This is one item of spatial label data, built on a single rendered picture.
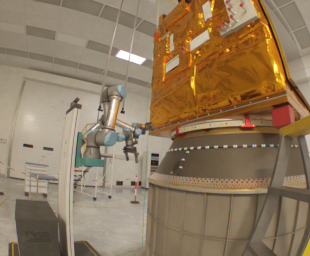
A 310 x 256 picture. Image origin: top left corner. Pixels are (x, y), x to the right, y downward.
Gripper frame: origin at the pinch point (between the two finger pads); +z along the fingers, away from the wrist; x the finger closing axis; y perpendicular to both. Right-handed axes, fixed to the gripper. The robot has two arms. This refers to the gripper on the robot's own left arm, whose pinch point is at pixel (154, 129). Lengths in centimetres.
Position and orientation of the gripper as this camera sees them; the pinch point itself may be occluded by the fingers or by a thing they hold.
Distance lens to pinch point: 222.9
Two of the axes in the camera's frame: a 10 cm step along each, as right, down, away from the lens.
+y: 0.5, -9.8, 2.1
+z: 8.5, 1.5, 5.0
